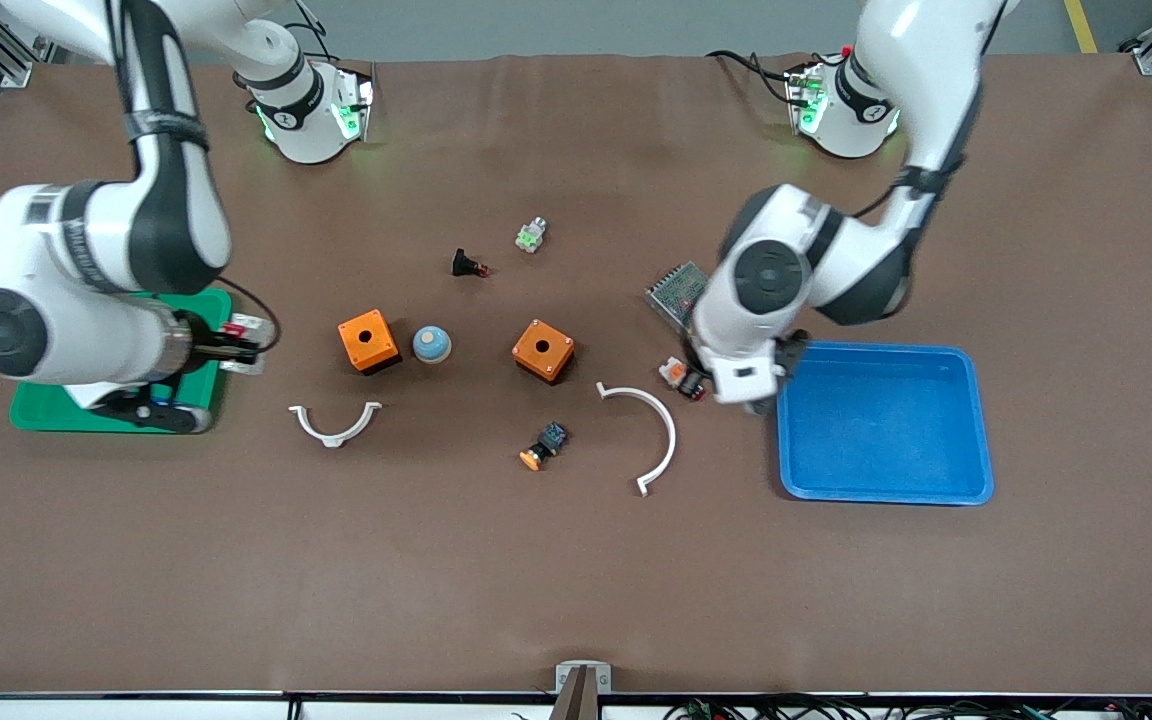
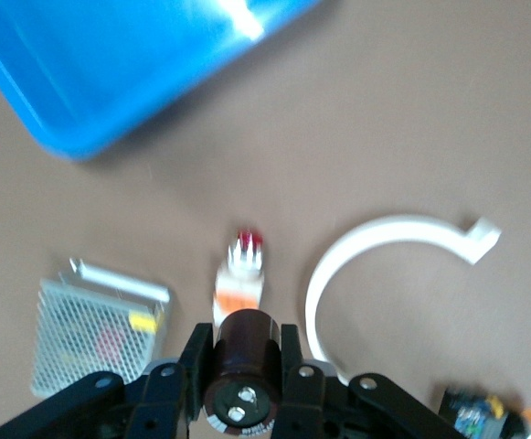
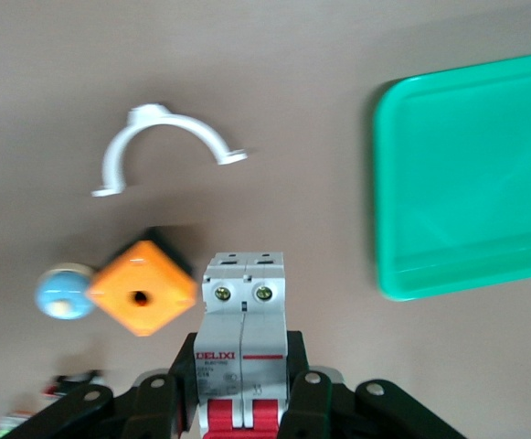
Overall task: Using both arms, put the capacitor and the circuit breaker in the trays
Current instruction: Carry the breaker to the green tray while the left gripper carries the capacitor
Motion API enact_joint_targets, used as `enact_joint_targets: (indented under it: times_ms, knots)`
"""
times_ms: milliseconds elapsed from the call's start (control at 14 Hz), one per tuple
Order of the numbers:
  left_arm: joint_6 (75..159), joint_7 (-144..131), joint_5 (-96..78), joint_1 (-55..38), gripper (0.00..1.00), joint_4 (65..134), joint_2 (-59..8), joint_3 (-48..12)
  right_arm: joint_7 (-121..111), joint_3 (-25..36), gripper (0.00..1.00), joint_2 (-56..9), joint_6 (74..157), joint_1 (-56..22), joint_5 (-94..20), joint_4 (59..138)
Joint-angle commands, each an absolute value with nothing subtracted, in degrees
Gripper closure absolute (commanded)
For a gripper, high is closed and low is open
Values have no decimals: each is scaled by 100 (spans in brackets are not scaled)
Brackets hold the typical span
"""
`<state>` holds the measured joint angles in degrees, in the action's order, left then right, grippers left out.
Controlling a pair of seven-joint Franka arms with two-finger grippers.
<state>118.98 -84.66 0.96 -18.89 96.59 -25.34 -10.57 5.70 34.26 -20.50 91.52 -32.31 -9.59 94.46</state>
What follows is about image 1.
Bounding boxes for white circuit breaker red toggles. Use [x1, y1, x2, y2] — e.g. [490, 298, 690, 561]
[221, 314, 269, 377]

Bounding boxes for large white pipe clamp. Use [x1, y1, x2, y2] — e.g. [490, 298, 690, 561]
[596, 381, 678, 498]

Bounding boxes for blue plastic tray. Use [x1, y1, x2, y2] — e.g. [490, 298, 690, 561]
[774, 341, 995, 506]

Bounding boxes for small white pipe clamp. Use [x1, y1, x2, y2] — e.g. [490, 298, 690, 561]
[288, 401, 383, 449]

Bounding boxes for metal mesh power supply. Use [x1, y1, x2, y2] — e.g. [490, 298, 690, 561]
[645, 261, 712, 336]

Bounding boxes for green plastic tray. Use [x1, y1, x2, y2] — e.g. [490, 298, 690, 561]
[9, 288, 234, 434]

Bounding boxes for orange push button black body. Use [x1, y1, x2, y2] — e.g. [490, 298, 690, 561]
[519, 421, 569, 472]

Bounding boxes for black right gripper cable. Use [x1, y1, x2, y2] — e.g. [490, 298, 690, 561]
[211, 275, 282, 356]

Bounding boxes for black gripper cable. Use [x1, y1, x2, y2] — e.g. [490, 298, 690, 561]
[851, 165, 942, 221]
[211, 275, 282, 356]

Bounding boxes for red button switch white body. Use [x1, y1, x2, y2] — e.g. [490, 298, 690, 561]
[658, 356, 707, 403]

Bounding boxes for orange button enclosure box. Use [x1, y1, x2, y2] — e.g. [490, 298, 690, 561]
[338, 309, 403, 376]
[512, 319, 577, 385]

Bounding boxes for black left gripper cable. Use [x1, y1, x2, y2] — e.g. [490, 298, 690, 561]
[851, 165, 942, 221]

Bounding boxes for black cable bundle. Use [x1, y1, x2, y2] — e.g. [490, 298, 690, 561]
[661, 693, 1152, 720]

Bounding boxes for grey metal bracket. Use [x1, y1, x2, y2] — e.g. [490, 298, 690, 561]
[548, 661, 613, 720]

